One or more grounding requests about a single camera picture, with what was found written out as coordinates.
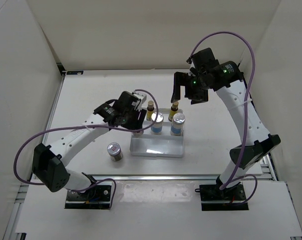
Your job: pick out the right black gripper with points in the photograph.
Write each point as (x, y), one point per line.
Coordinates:
(180, 79)

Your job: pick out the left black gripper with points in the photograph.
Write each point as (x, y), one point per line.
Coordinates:
(136, 124)

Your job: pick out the red lid spice jar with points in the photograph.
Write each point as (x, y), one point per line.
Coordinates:
(114, 151)
(138, 133)

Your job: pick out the yellow bottle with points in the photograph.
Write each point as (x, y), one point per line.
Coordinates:
(173, 110)
(150, 110)

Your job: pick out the blue label jar front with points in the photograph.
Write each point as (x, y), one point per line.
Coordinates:
(157, 119)

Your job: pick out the blue label jar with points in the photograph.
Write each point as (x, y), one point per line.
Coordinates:
(177, 124)
(157, 119)

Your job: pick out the red lid spice jar front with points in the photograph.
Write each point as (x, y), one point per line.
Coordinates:
(114, 151)

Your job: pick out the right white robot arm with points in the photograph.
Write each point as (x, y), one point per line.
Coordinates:
(226, 80)

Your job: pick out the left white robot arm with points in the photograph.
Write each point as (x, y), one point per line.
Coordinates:
(50, 161)

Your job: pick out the white divided tray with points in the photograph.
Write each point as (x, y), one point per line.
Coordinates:
(161, 145)

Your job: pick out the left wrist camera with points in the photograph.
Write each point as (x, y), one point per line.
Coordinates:
(141, 96)

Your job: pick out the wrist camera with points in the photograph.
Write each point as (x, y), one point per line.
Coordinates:
(141, 96)
(204, 60)

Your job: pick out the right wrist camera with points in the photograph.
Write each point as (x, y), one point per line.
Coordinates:
(204, 60)

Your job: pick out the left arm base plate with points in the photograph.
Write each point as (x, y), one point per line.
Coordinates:
(98, 197)

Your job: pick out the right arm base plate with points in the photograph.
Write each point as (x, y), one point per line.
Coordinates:
(212, 199)

